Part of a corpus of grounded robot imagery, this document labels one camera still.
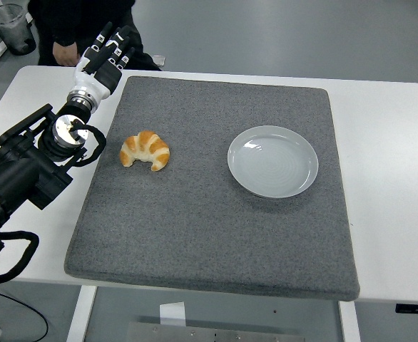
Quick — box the white table leg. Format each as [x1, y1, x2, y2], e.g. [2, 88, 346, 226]
[66, 284, 98, 342]
[337, 301, 362, 342]

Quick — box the black floor cable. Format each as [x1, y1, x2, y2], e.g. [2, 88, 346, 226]
[0, 286, 49, 342]

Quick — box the person's hand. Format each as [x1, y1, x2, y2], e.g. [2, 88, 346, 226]
[52, 41, 80, 68]

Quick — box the person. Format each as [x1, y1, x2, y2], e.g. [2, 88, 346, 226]
[26, 0, 162, 71]

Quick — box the black table control panel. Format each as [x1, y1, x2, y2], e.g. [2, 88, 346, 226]
[394, 303, 418, 315]

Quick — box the grey metal plate with screws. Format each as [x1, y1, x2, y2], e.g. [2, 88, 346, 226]
[126, 321, 307, 342]

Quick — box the grey felt mat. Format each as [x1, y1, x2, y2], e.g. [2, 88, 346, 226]
[63, 76, 360, 302]

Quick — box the waste bin with plastic bag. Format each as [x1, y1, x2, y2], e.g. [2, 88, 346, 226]
[0, 3, 38, 56]

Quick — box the croissant bread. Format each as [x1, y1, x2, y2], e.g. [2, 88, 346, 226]
[119, 130, 170, 172]

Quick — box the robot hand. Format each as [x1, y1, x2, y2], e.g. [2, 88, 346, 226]
[72, 21, 137, 103]

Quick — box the light grey round plate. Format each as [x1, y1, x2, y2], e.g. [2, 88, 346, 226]
[227, 125, 320, 200]

